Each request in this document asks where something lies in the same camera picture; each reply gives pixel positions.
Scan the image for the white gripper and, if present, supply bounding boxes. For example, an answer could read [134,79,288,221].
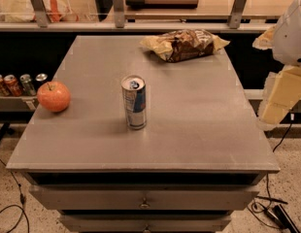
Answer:
[252,0,301,130]

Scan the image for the brown chip bag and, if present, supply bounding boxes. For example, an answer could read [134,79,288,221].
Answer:
[141,29,229,63]

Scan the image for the redbull can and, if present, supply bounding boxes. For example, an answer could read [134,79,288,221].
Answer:
[121,75,147,129]

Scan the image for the dark soda can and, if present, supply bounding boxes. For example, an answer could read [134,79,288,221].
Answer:
[35,73,48,87]

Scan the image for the green soda can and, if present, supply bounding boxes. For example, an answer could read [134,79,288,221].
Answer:
[19,74,36,96]

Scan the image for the white orange plastic bag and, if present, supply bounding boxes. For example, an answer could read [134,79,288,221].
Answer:
[3,0,79,22]

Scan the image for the orange soda can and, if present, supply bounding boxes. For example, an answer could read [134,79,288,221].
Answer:
[0,75,10,96]
[4,75,22,96]

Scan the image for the orange soda can left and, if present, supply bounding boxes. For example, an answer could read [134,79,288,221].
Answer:
[0,75,10,96]

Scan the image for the black power adapter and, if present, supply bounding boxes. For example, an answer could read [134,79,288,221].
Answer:
[265,205,301,233]

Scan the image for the red apple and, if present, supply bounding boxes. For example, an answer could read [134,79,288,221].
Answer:
[37,82,71,113]

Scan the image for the upper drawer with knob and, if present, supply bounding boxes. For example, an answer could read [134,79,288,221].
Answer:
[29,185,258,211]

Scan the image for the drawer with knob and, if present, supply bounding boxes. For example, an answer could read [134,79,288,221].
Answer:
[29,185,258,211]
[59,215,231,233]

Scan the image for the lower drawer with knob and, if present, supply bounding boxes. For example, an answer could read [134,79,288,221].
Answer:
[59,215,231,233]

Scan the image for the grey shelf left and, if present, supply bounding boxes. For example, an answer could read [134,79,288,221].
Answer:
[0,96,38,112]

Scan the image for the black cable right floor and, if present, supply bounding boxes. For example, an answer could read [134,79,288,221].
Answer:
[247,119,294,230]

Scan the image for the black cable floor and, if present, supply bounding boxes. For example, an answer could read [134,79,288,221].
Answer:
[0,152,31,233]
[247,119,294,230]

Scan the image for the metal bracket right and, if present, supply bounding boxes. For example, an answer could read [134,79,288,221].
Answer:
[227,0,247,29]

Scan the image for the metal bracket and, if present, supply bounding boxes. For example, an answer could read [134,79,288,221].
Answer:
[113,0,125,28]
[30,0,50,28]
[227,0,247,29]

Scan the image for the metal bracket middle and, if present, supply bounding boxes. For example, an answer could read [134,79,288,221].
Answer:
[113,0,125,28]

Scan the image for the metal bracket left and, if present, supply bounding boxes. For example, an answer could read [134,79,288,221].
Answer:
[30,0,50,28]

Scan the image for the black cable left floor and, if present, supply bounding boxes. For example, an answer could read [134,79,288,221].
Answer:
[0,152,31,233]

